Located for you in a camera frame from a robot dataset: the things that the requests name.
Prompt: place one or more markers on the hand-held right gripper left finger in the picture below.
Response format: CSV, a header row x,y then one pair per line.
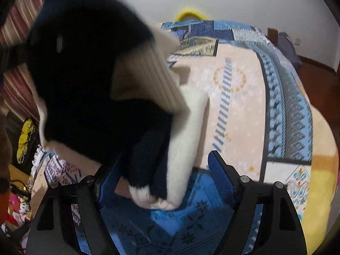
x,y
107,191

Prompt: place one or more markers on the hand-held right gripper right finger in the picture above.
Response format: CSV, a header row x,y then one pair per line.
x,y
220,174

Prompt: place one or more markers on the navy and cream striped sweater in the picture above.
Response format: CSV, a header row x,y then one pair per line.
x,y
79,85

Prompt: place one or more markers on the blue patchwork blanket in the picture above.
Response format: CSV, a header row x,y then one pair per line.
x,y
239,98

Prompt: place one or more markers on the yellow and black printed bag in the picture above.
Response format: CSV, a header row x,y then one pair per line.
x,y
25,138

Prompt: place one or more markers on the grey bag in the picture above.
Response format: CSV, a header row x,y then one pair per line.
x,y
288,49

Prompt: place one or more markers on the yellow foam tube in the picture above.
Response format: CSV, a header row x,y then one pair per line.
x,y
190,12

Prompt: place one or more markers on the pink striped curtain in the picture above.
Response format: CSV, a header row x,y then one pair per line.
x,y
18,45

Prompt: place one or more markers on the wooden bed post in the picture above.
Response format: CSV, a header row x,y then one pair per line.
x,y
272,35

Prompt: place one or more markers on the white wall socket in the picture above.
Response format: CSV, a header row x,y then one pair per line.
x,y
297,41

